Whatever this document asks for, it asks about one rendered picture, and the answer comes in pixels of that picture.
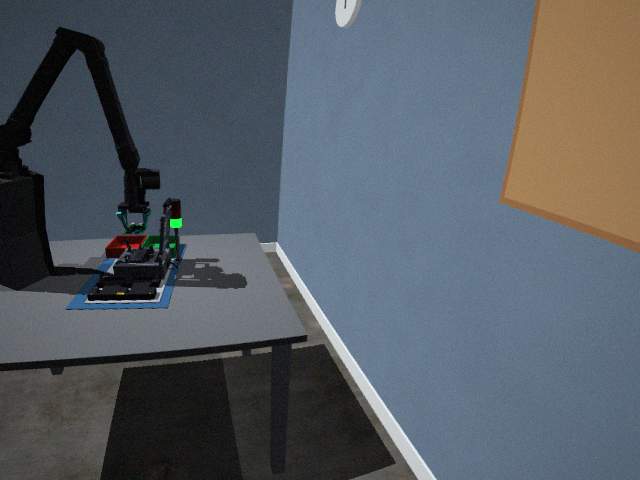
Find red bin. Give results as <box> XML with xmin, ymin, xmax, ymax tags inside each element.
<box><xmin>105</xmin><ymin>235</ymin><xmax>147</xmax><ymax>258</ymax></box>

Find green bin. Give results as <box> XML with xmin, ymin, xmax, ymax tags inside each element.
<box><xmin>141</xmin><ymin>235</ymin><xmax>176</xmax><ymax>258</ymax></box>

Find green circuit board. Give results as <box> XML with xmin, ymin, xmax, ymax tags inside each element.
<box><xmin>122</xmin><ymin>223</ymin><xmax>145</xmax><ymax>234</ymax></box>

